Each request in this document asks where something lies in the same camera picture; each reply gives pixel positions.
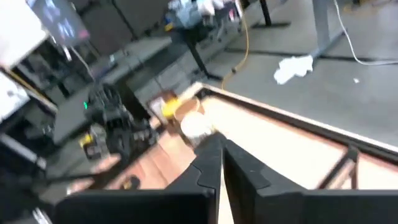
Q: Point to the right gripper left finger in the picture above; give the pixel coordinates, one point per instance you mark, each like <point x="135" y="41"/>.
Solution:
<point x="186" y="205"/>

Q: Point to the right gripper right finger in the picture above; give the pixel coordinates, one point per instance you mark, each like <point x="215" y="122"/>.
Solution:
<point x="280" y="205"/>

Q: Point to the yellow-lid spice jar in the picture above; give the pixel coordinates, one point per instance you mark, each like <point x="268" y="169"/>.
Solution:
<point x="170" y="109"/>

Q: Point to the tan-lid sesame seasoning jar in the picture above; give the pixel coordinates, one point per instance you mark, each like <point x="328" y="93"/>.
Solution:
<point x="188" y="109"/>

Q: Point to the white-lid bagel seasoning jar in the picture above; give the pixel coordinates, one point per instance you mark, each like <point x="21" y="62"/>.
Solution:
<point x="196" y="126"/>

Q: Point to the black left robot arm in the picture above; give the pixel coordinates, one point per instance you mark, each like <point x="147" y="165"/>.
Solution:
<point x="105" y="124"/>

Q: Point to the wooden shelf with black legs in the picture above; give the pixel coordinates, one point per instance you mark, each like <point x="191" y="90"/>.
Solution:
<point x="280" y="140"/>

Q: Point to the yellow tag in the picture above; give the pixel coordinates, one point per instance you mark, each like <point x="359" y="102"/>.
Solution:
<point x="85" y="140"/>

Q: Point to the grey desk top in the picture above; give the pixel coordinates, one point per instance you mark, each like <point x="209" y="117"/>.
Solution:
<point x="70" y="121"/>
<point x="146" y="49"/>

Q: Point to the black table leg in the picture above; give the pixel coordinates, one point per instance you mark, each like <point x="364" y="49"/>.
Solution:
<point x="199" y="59"/>
<point x="265" y="12"/>

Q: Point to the teal and white cloth pile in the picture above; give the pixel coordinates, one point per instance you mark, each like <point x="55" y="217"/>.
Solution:
<point x="199" y="12"/>

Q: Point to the black computer monitor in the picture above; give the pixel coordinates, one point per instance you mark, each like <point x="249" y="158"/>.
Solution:
<point x="59" y="21"/>

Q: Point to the white crumpled cloth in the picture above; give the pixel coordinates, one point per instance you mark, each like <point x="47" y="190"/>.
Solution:
<point x="292" y="70"/>

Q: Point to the small white scrap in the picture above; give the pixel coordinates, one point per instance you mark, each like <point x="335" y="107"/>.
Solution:
<point x="356" y="81"/>

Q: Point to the white board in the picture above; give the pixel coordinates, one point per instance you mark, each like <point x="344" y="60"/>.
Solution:
<point x="18" y="31"/>

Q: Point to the grey desk leg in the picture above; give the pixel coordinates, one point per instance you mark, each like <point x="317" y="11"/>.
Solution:
<point x="326" y="28"/>

